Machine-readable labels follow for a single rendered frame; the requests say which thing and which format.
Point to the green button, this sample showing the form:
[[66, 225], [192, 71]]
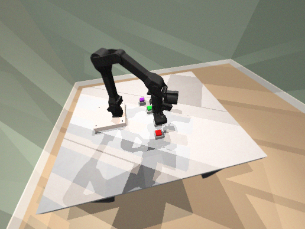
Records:
[[149, 111]]

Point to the purple button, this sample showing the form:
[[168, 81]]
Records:
[[142, 101]]

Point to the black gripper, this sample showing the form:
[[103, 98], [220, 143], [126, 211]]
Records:
[[159, 116]]

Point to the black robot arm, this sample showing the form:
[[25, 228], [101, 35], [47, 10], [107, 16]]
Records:
[[103, 59]]

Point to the red button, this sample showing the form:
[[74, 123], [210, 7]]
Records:
[[158, 134]]

